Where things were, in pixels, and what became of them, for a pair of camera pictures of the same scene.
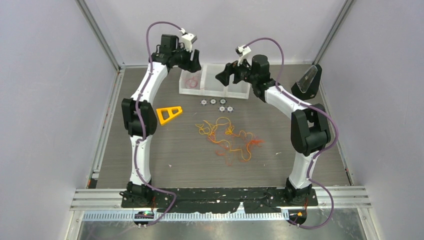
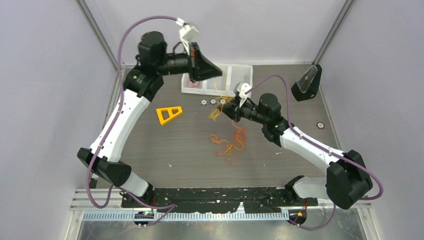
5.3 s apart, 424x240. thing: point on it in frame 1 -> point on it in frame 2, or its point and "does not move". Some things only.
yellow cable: [223, 131] -> [222, 99]
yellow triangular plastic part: [171, 115] does not move
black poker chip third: [222, 101] does not move
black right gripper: [223, 77] -> [233, 110]
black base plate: [265, 200] does not move
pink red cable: [191, 83] does not move
